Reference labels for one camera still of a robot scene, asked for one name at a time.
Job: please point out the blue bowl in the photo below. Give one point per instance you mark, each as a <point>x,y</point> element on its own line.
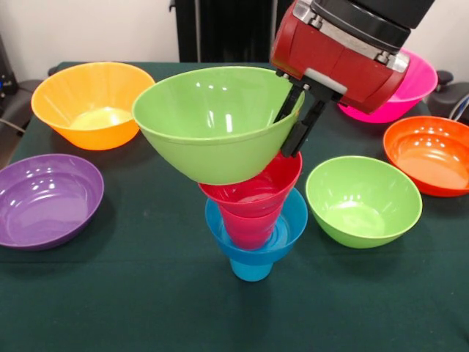
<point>293,220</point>

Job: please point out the green bowl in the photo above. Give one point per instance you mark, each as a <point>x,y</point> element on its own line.
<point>362,198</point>
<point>212,146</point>

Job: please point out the blue cup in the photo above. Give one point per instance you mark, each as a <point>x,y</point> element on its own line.
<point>251,271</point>

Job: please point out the pink bowl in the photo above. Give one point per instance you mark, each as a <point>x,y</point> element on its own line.
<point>414,84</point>

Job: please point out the orange bowl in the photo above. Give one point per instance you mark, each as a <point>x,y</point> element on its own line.
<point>428,150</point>

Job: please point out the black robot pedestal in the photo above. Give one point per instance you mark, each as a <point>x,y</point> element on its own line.
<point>227,29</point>

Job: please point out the yellow bowl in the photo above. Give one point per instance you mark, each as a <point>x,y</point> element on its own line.
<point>84,91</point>

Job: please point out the dark green tablecloth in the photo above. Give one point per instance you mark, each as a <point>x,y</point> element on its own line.
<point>146,311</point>

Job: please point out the red cup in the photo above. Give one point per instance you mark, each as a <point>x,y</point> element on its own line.
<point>249,231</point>

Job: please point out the black office chair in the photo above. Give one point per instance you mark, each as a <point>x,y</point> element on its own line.
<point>22,99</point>
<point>448,99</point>

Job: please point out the black computer box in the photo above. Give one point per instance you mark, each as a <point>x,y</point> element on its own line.
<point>7,73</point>

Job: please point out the purple bowl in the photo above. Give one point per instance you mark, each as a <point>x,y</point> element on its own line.
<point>44,205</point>

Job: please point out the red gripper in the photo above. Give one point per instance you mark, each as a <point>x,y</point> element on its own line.
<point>329,62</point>

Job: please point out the red bowl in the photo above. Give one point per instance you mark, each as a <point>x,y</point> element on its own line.
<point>278,183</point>

